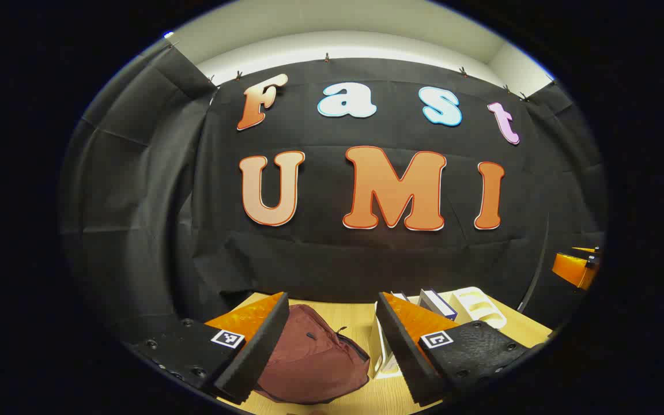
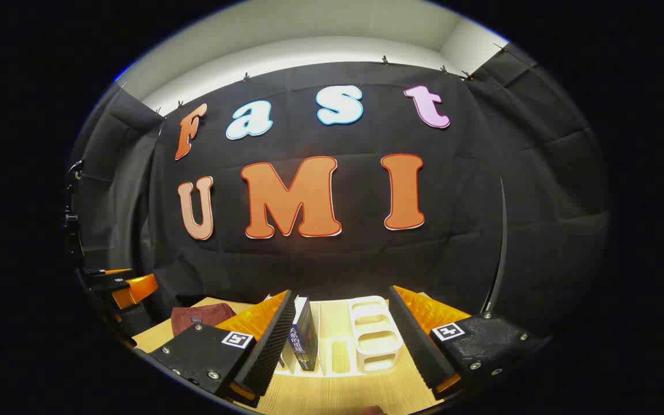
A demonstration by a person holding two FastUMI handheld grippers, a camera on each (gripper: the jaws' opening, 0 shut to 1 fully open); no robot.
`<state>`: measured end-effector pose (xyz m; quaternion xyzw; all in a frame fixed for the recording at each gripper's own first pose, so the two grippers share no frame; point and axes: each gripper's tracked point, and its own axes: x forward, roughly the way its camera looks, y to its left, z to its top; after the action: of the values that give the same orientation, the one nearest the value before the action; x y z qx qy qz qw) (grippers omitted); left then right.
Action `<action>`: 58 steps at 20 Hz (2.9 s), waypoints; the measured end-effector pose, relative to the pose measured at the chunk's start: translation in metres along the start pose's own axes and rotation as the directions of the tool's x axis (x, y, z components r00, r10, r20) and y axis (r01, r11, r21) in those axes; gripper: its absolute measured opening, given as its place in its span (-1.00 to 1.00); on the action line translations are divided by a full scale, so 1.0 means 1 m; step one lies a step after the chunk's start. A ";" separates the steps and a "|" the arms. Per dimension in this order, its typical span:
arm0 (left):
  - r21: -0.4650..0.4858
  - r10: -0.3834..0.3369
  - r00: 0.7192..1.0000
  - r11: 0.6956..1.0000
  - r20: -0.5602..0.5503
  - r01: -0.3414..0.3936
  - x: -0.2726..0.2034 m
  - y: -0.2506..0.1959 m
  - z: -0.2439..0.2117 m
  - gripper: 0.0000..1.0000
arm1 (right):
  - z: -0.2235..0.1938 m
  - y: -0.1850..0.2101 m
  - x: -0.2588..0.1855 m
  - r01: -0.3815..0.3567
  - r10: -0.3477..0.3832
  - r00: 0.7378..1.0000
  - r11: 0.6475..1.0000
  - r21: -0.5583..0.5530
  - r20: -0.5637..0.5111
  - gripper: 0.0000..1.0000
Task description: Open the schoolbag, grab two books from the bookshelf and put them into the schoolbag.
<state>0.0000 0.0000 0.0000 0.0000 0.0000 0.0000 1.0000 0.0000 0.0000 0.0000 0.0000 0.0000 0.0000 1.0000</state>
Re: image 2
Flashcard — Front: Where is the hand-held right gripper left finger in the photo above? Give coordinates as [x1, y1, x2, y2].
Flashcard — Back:
[146, 289, 298, 409]

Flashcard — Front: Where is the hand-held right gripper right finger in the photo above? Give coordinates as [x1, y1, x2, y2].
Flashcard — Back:
[388, 284, 553, 401]

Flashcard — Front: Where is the blue book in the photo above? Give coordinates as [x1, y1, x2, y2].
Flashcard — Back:
[289, 296, 319, 372]

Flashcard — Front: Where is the white bookshelf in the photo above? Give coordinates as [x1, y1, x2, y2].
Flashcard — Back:
[263, 294, 406, 379]

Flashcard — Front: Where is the maroon schoolbag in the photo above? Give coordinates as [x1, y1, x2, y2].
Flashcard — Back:
[171, 304, 237, 338]

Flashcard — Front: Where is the thin black pole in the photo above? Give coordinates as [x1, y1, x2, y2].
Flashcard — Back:
[480, 175, 508, 316]

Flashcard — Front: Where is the row of black cloth clips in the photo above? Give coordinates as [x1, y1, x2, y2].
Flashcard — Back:
[118, 55, 510, 116]

